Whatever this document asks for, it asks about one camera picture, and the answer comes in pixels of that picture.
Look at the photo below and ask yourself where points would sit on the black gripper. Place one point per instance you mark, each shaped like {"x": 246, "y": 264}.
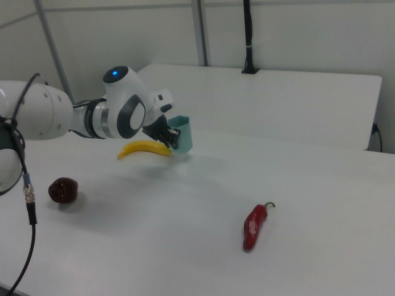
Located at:
{"x": 155, "y": 131}

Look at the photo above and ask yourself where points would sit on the teal hexagonal mug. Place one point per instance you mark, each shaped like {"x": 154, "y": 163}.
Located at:
{"x": 184, "y": 135}

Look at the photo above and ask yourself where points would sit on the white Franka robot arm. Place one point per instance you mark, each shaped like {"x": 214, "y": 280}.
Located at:
{"x": 123, "y": 101}

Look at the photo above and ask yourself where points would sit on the yellow banana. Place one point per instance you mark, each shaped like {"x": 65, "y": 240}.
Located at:
{"x": 142, "y": 147}

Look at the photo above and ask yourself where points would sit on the white side table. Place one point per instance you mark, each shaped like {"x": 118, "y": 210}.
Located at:
{"x": 271, "y": 101}

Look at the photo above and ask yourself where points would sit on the red chili pepper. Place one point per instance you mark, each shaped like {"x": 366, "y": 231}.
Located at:
{"x": 253, "y": 226}

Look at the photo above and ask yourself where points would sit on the dark red apple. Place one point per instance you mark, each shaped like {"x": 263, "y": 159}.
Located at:
{"x": 63, "y": 190}

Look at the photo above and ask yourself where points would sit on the black pole with base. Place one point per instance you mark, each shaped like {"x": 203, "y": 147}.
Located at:
{"x": 248, "y": 34}

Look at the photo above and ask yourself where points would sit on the grey vertical frame post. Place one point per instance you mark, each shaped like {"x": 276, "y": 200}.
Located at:
{"x": 200, "y": 31}

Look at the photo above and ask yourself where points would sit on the grey slanted frame post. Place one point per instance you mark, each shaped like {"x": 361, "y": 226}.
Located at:
{"x": 54, "y": 46}

